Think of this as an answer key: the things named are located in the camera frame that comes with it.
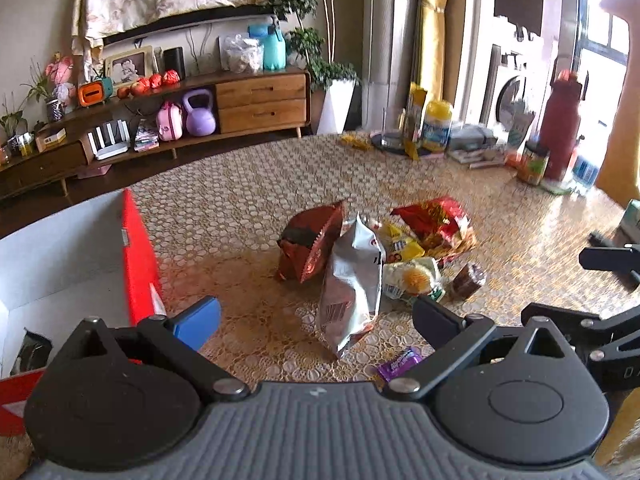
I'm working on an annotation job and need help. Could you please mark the yellow lid wipes canister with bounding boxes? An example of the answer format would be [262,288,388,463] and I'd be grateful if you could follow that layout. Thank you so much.
[421,100,453,153]

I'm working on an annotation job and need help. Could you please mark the red snack bag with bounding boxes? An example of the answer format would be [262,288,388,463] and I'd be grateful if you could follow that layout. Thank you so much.
[390,196,476,261]

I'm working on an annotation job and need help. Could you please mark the yellow curtain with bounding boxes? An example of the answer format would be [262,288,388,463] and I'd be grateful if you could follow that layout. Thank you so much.
[417,0,456,106]

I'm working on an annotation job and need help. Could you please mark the dark round tray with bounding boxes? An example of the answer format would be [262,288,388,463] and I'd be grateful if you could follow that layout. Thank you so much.
[370,130,436,157]

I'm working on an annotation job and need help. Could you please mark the clear plastic bag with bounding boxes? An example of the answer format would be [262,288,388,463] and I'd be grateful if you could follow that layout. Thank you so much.
[220,34,264,73]

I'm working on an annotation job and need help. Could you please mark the yellow and white box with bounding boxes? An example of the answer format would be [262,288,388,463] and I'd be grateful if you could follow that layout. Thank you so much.
[35,127,67,153]

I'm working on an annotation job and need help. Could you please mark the teal spray bottle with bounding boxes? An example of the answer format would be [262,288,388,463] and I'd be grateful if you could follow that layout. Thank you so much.
[262,16,287,72]

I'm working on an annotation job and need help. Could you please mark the flat yellow snack packet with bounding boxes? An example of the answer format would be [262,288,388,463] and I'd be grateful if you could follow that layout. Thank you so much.
[340,132,373,151]

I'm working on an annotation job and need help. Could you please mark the brown foil snack bag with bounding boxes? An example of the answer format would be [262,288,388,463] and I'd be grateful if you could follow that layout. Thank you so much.
[276,200,347,283]

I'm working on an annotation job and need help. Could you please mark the brown cake packet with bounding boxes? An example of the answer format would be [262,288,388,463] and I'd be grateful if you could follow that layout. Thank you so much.
[447,261,487,301]

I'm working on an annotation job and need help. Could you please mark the plant in patterned pot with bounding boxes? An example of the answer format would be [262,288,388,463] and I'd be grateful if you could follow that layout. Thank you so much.
[25,67,66,123]

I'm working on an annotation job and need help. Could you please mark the grey box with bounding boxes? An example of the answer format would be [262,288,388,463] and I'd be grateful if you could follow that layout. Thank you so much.
[447,122,498,163]

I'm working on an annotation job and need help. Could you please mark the wooden television cabinet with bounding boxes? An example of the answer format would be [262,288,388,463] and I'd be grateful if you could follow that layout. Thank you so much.
[0,67,313,201]

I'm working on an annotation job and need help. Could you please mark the black speaker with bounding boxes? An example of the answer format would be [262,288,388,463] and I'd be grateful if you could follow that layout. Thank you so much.
[164,47,186,78]

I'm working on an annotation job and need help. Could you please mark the small green potted plant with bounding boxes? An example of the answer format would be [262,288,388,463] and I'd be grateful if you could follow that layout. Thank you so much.
[0,95,28,138]

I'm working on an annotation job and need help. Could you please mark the orange retro tissue box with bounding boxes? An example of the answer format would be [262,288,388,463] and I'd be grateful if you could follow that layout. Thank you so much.
[77,77,113,107]

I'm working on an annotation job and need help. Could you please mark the blue label water bottle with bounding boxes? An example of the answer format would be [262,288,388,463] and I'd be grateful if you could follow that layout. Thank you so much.
[572,152,601,188]

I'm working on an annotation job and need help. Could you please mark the white router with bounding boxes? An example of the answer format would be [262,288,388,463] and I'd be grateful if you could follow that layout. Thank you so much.
[87,119,131,161]

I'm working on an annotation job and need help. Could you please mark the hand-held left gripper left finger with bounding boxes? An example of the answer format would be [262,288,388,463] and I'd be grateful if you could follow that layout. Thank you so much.
[47,296,251,403]

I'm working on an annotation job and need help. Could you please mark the black snack packet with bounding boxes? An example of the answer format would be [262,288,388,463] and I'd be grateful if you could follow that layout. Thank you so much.
[10,329,53,376]

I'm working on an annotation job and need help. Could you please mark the washing machine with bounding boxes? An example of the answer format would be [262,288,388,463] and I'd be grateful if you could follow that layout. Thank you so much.
[482,45,538,131]

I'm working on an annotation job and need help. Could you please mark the white planter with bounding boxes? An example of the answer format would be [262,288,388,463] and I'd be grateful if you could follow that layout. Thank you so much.
[317,77,357,135]

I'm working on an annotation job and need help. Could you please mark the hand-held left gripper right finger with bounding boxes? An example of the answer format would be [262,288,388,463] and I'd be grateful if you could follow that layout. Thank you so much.
[382,295,583,401]

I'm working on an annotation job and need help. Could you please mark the pink small case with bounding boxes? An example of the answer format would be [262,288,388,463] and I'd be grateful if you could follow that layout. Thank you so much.
[156,101,183,142]

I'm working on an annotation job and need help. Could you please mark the purple candy wrapper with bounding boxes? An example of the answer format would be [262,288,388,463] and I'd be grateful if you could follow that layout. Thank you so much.
[375,347,423,383]

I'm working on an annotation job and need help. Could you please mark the green bread packet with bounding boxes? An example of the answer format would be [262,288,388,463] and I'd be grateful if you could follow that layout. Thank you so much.
[382,256,446,303]

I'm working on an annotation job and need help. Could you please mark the white floor air conditioner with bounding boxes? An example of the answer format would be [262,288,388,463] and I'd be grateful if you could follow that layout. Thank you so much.
[362,0,401,131]

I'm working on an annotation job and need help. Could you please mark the pink plush doll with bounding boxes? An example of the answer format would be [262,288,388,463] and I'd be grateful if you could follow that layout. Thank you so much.
[45,55,76,101]

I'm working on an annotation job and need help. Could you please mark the television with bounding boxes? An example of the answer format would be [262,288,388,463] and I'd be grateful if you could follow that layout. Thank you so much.
[102,4,278,46]

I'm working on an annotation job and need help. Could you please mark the small yellow bottles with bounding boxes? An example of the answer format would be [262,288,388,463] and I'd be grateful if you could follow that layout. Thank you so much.
[7,132,36,157]

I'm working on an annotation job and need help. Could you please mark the picture frame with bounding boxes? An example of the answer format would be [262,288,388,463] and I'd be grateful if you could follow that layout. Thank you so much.
[105,46,153,86]

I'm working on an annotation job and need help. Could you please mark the purple kettlebell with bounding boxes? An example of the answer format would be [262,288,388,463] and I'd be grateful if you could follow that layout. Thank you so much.
[181,89,218,137]

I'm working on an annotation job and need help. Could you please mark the white cardboard box red edges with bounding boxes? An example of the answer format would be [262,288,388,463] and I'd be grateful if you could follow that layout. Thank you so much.
[0,187,166,436]

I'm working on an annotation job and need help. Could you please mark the stack of booklets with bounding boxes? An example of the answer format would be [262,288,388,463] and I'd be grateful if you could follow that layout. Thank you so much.
[134,120,160,152]

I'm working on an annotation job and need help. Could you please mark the silver foil snack bag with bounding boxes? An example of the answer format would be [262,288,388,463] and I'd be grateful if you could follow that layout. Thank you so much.
[315,212,387,359]

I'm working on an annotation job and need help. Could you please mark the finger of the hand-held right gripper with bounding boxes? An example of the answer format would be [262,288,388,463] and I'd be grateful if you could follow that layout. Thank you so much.
[579,243,640,289]
[521,302,640,394]

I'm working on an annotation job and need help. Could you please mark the tall yellow package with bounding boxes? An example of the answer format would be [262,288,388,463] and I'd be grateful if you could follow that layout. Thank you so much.
[407,82,428,143]

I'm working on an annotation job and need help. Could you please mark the labelled jar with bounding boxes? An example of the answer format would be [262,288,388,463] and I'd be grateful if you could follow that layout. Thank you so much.
[517,141,551,186]

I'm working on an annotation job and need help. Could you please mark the red thermos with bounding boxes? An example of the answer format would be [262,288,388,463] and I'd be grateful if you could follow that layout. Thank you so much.
[537,70,583,181]

